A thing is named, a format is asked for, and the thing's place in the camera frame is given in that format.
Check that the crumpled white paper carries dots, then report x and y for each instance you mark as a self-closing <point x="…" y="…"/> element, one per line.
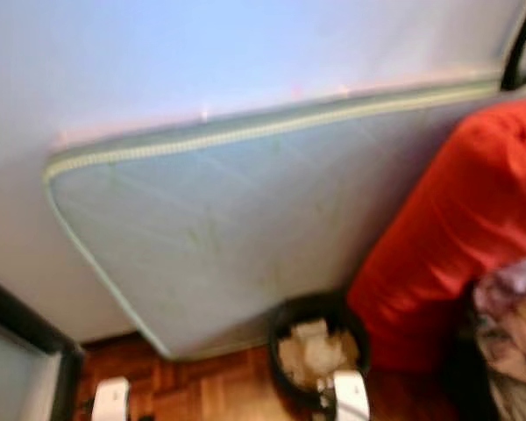
<point x="317" y="355"/>

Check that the small cardboard box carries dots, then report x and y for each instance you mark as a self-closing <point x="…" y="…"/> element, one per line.
<point x="309" y="331"/>

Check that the black waste bin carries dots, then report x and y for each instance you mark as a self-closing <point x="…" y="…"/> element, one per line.
<point x="277" y="346"/>

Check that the white quilted mattress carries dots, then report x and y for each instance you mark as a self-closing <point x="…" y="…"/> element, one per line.
<point x="237" y="219"/>

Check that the pink cartoon quilt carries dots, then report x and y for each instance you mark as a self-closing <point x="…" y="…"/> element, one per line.
<point x="508" y="324"/>

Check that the large red cushion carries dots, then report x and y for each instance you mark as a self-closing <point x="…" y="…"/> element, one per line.
<point x="456" y="219"/>

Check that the frosted glass sliding door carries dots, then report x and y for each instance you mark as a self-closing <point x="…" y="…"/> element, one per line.
<point x="17" y="377"/>

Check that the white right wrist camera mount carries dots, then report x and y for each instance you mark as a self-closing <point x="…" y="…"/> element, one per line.
<point x="352" y="395"/>

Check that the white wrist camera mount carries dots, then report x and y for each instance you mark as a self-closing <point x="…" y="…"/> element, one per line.
<point x="352" y="395"/>
<point x="111" y="399"/>

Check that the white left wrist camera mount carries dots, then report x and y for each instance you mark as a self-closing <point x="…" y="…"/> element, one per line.
<point x="111" y="399"/>

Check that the dark door frame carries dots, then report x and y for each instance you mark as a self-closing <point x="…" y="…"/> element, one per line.
<point x="39" y="338"/>

